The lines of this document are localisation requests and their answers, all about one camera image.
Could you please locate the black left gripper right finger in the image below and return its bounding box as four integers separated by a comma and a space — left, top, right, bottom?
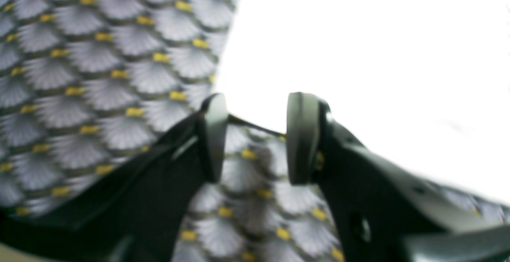
286, 92, 509, 262

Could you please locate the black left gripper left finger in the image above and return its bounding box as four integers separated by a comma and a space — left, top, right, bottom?
1, 93, 228, 262

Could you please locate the white printed T-shirt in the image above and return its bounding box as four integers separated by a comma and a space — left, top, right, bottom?
217, 0, 510, 204

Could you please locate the patterned fan-print tablecloth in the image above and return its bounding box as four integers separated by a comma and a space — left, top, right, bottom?
1, 0, 509, 262

